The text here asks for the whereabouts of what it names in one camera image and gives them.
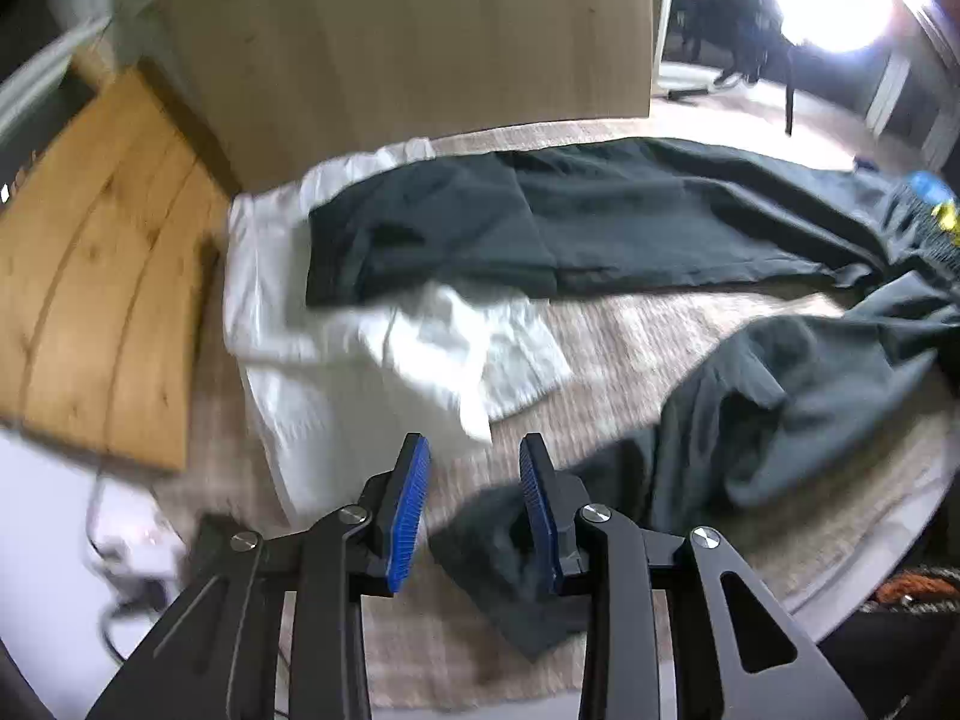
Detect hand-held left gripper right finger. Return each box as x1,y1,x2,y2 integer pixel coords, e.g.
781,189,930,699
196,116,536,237
519,433,868,720

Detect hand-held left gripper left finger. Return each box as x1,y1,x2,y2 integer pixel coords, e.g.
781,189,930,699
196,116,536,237
86,433,433,720

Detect dark green pants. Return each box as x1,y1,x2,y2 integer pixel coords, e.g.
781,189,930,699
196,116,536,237
304,136,960,662

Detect white cloth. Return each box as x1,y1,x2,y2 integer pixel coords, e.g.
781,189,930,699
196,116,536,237
223,136,575,533

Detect beige checked rug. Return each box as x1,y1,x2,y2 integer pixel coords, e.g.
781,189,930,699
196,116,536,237
150,116,960,713

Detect orange knitted cloth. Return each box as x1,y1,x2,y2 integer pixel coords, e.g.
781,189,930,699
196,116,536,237
862,566,960,610

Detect brown wooden board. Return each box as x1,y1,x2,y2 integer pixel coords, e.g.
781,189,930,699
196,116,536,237
0,64,233,473

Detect light wooden cabinet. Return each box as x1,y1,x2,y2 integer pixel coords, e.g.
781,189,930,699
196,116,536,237
139,0,653,196

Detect yellow and black garment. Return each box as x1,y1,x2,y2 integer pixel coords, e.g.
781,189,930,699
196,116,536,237
928,199,960,248

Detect blue cloth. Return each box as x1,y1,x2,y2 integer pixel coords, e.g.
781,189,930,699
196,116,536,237
904,171,950,203

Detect white pole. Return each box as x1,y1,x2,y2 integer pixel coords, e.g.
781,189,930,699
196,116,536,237
651,0,678,95

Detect black tripod stand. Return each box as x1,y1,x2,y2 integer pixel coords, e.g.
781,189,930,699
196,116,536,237
671,0,803,137

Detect black cable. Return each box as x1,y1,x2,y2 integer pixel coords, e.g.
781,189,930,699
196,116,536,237
82,465,188,661

